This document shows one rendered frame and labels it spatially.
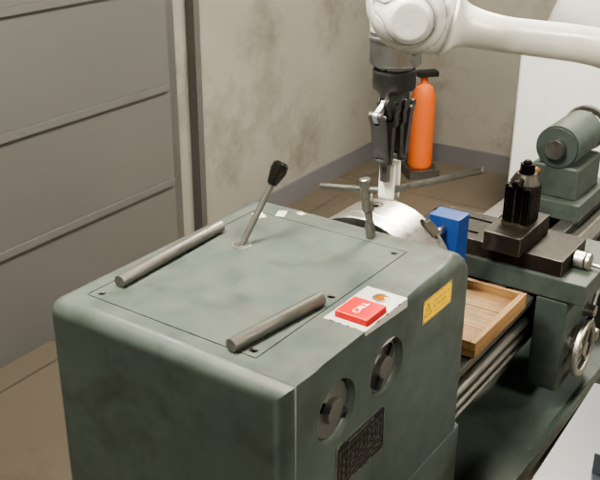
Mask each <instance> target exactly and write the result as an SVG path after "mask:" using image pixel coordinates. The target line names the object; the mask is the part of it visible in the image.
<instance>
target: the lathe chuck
mask: <svg viewBox="0 0 600 480"><path fill-rule="evenodd" d="M373 203H379V204H382V205H383V207H380V208H374V210H373V212H372V213H373V214H376V215H379V216H381V217H383V218H385V219H387V220H389V221H391V222H392V223H393V224H394V225H396V226H397V227H399V228H400V229H401V230H402V231H404V232H405V233H406V234H407V235H408V236H409V237H410V239H411V240H412V241H415V242H418V243H422V244H426V245H430V246H433V247H436V248H440V249H444V250H448V249H447V247H446V245H445V243H444V241H443V239H442V238H441V236H440V235H439V234H437V235H436V236H435V239H436V240H435V239H434V238H431V236H430V235H429V234H428V232H427V231H426V230H425V229H424V228H423V227H422V226H421V225H420V224H421V222H422V223H424V222H425V221H426V220H427V219H426V218H425V217H423V216H422V215H421V214H420V213H418V212H417V211H415V210H413V209H412V208H410V207H408V206H406V205H404V204H402V203H399V202H396V201H390V200H386V199H381V198H373ZM346 211H362V204H361V201H360V202H357V203H355V204H353V205H351V206H350V207H348V208H346V209H344V210H342V211H340V212H338V213H342V212H346ZM338 213H337V214H338ZM420 221H421V222H420Z"/></svg>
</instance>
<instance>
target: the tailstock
mask: <svg viewBox="0 0 600 480"><path fill-rule="evenodd" d="M595 115H596V116H597V117H598V118H599V119H600V109H598V108H596V107H594V106H590V105H582V106H578V107H576V108H574V109H572V110H571V111H570V112H569V113H568V114H567V115H566V116H565V117H563V118H562V119H560V120H558V121H557V122H555V123H554V124H552V125H551V126H549V127H548V128H546V129H545V130H543V131H542V132H541V133H540V134H539V136H538V138H537V141H536V150H537V154H538V156H539V158H537V159H536V160H534V161H533V163H534V164H535V167H539V168H540V170H541V172H540V174H538V175H539V177H540V179H541V181H542V190H541V198H540V206H539V212H542V213H545V214H549V215H550V217H551V218H556V219H560V220H565V221H569V222H573V223H578V222H579V221H580V220H581V219H582V218H583V217H584V216H585V215H586V214H588V213H589V212H590V211H591V210H592V209H593V208H594V207H595V206H596V205H597V204H598V203H600V177H598V171H599V165H600V152H599V151H596V150H593V149H596V148H598V147H599V146H600V121H599V120H598V118H597V117H596V116H595Z"/></svg>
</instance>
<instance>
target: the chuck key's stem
mask: <svg viewBox="0 0 600 480"><path fill-rule="evenodd" d="M359 186H360V194H361V204H362V211H363V212H364V213H365V219H366V224H365V230H366V238H370V239H372V238H374V237H375V236H376V234H375V226H374V222H373V219H372V212H373V210H374V206H373V197H372V193H369V188H370V187H371V179H370V178H369V177H362V178H360V179H359Z"/></svg>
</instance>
